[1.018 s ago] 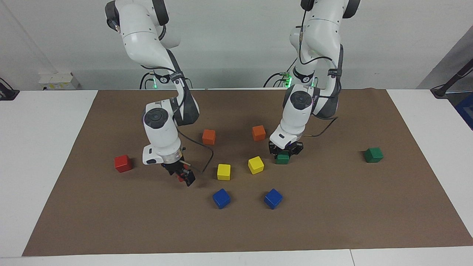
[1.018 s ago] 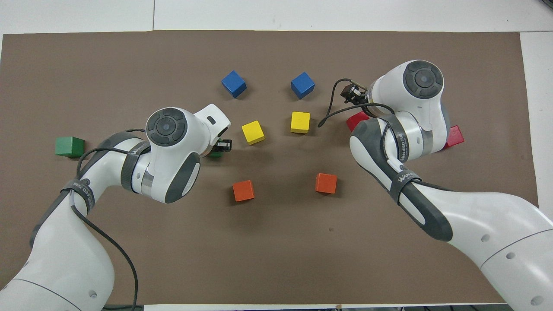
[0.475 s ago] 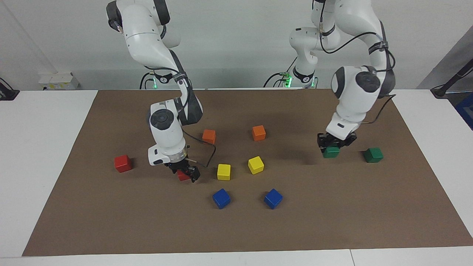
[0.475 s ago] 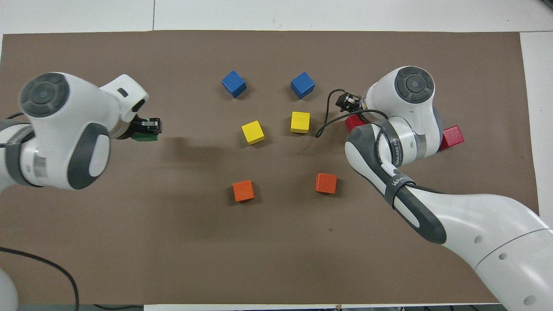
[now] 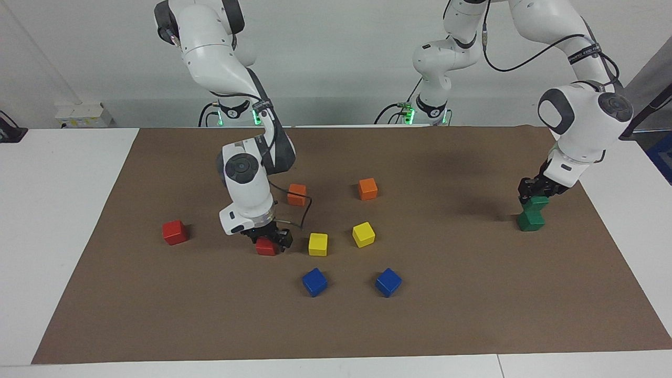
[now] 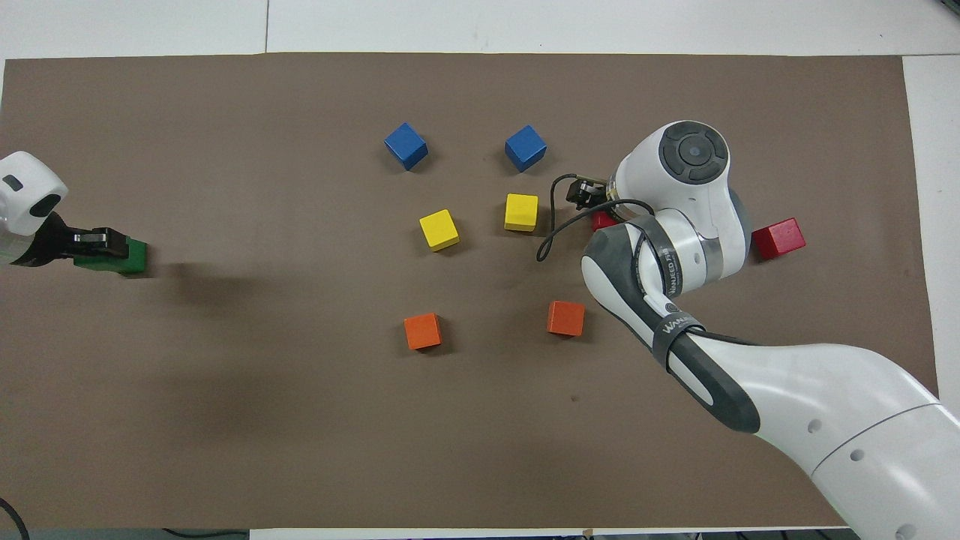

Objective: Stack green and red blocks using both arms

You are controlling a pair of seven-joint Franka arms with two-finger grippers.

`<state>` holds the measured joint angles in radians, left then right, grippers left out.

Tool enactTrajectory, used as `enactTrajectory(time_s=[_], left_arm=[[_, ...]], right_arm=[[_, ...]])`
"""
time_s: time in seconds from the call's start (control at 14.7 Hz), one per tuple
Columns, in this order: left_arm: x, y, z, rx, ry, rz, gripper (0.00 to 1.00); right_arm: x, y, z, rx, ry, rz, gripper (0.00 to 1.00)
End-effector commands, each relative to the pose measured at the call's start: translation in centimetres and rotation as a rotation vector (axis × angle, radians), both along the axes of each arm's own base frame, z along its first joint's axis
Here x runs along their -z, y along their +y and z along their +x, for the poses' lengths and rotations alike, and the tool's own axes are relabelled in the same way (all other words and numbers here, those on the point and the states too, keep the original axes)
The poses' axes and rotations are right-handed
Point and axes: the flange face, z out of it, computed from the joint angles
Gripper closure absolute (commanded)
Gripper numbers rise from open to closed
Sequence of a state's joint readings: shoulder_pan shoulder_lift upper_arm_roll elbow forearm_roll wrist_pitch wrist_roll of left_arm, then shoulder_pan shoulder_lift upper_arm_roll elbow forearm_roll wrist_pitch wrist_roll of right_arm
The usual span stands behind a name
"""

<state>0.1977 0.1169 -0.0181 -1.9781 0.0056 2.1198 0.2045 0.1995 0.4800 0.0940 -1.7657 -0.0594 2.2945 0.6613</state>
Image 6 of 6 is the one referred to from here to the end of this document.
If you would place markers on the blue wooden block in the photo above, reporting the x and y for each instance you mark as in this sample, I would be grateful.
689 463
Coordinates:
525 148
405 145

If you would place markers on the brown table mat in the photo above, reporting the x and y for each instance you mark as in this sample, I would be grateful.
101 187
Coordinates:
300 420

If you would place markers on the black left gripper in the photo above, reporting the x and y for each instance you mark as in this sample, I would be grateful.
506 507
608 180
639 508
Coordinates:
49 241

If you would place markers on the red wooden block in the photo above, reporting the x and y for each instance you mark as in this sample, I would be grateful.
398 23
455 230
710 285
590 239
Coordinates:
602 221
778 238

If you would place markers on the green wooden block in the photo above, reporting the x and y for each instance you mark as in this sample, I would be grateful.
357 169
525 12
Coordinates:
97 264
137 256

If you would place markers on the orange wooden block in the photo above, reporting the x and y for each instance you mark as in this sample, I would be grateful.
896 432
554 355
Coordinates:
565 318
422 331

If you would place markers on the yellow wooden block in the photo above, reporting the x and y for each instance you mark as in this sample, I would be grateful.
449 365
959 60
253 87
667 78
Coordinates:
439 229
521 212

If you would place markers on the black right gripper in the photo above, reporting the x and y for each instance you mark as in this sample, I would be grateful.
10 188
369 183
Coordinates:
600 191

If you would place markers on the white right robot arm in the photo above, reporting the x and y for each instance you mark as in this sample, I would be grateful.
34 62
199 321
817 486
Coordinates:
825 397

